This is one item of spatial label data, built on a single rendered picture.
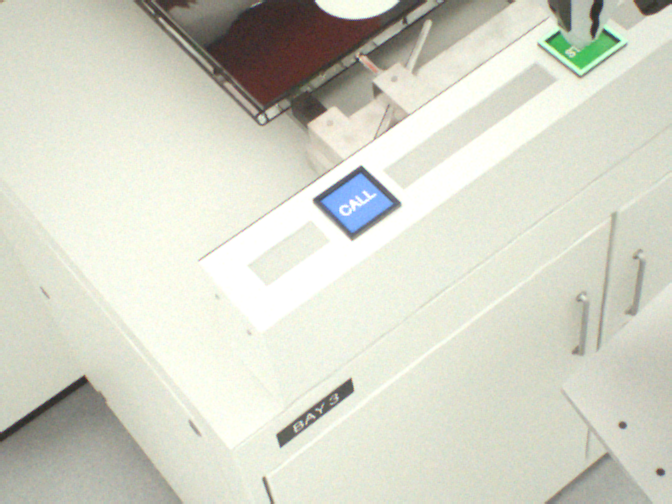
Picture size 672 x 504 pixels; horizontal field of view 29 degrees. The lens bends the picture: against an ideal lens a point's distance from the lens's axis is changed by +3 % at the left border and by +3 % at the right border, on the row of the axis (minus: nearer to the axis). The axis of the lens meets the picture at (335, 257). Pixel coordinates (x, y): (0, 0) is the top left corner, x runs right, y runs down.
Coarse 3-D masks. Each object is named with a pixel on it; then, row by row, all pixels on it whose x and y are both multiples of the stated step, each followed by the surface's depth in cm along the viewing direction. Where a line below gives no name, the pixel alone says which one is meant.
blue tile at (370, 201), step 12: (360, 180) 113; (336, 192) 113; (348, 192) 112; (360, 192) 112; (372, 192) 112; (324, 204) 112; (336, 204) 112; (348, 204) 112; (360, 204) 112; (372, 204) 111; (384, 204) 111; (336, 216) 111; (348, 216) 111; (360, 216) 111; (372, 216) 111; (348, 228) 110
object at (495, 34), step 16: (528, 0) 134; (496, 16) 133; (512, 16) 133; (528, 16) 132; (544, 16) 132; (480, 32) 132; (496, 32) 132; (512, 32) 132; (464, 48) 131; (480, 48) 131; (496, 48) 131; (432, 64) 130; (448, 64) 130; (464, 64) 130; (480, 64) 130; (432, 80) 129; (448, 80) 129; (368, 112) 128; (384, 112) 128; (368, 128) 127; (320, 160) 125
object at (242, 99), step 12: (144, 0) 136; (156, 24) 135; (168, 24) 134; (168, 36) 134; (180, 36) 133; (180, 48) 133; (192, 48) 132; (204, 60) 131; (228, 84) 129; (240, 96) 128; (240, 108) 128; (252, 108) 127; (264, 120) 126
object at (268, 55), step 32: (160, 0) 136; (192, 0) 136; (224, 0) 136; (256, 0) 135; (288, 0) 135; (416, 0) 133; (192, 32) 134; (224, 32) 133; (256, 32) 133; (288, 32) 132; (320, 32) 132; (352, 32) 131; (224, 64) 131; (256, 64) 130; (288, 64) 130; (320, 64) 129; (256, 96) 128
